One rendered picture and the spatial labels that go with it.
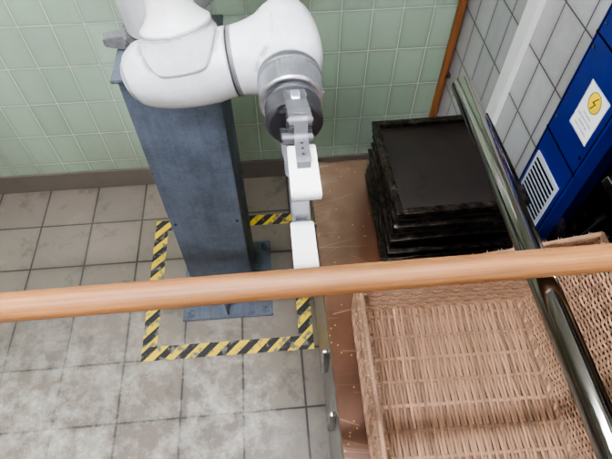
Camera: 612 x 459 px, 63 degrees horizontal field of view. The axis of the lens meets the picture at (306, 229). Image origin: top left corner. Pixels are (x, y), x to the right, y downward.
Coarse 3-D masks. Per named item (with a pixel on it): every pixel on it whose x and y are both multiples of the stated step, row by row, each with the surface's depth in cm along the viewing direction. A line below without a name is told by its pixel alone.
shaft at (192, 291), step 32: (448, 256) 52; (480, 256) 51; (512, 256) 51; (544, 256) 51; (576, 256) 51; (608, 256) 51; (64, 288) 50; (96, 288) 49; (128, 288) 49; (160, 288) 49; (192, 288) 49; (224, 288) 49; (256, 288) 49; (288, 288) 49; (320, 288) 50; (352, 288) 50; (384, 288) 50; (0, 320) 49; (32, 320) 49
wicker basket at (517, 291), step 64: (384, 320) 114; (448, 320) 114; (512, 320) 114; (384, 384) 106; (448, 384) 105; (512, 384) 106; (384, 448) 85; (448, 448) 98; (512, 448) 98; (576, 448) 96
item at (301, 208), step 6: (282, 150) 63; (282, 156) 64; (288, 168) 63; (288, 174) 64; (294, 204) 64; (300, 204) 64; (306, 204) 64; (294, 210) 64; (300, 210) 64; (306, 210) 64; (294, 216) 64; (300, 216) 65; (306, 216) 65
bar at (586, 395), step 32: (480, 128) 66; (480, 160) 65; (512, 192) 60; (512, 224) 58; (544, 288) 53; (544, 320) 52; (576, 352) 48; (576, 384) 47; (608, 416) 45; (608, 448) 44
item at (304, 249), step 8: (296, 224) 63; (304, 224) 63; (312, 224) 63; (296, 232) 62; (304, 232) 62; (312, 232) 62; (296, 240) 62; (304, 240) 62; (312, 240) 62; (296, 248) 61; (304, 248) 61; (312, 248) 61; (296, 256) 60; (304, 256) 60; (312, 256) 60; (296, 264) 60; (304, 264) 60; (312, 264) 60
